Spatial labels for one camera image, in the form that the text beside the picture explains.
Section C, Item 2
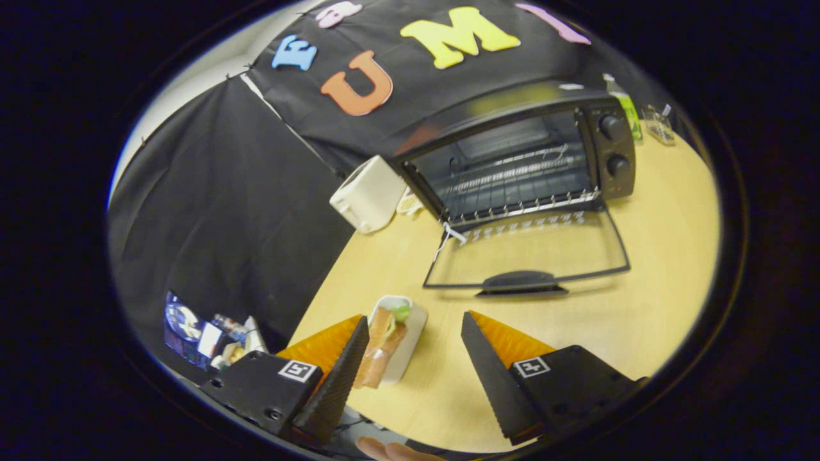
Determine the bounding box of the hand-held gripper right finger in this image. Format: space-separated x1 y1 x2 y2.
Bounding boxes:
461 311 644 447

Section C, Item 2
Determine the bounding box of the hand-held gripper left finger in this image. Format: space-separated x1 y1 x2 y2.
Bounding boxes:
200 314 371 449

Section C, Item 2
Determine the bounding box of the toast sandwich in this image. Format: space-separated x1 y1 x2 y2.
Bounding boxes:
352 304 412 390

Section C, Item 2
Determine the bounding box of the white rectangular plate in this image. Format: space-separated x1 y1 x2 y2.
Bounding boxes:
368 295 429 386

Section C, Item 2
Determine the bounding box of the black toaster oven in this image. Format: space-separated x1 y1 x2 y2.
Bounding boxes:
388 80 638 298

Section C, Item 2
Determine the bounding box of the white bread toaster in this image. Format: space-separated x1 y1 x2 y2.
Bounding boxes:
329 155 407 234

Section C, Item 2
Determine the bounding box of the small clear bottle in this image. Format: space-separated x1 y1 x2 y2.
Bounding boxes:
213 313 249 341

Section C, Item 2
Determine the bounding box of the blue printed box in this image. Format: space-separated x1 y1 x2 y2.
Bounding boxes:
164 291 222 369

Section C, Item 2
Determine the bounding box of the green label bottle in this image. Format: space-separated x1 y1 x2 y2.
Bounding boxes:
602 73 643 142

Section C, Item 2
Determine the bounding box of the white power cord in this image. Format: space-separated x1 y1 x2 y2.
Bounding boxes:
396 189 425 217

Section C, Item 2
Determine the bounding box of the clear wire holder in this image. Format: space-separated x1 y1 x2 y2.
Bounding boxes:
643 106 677 146

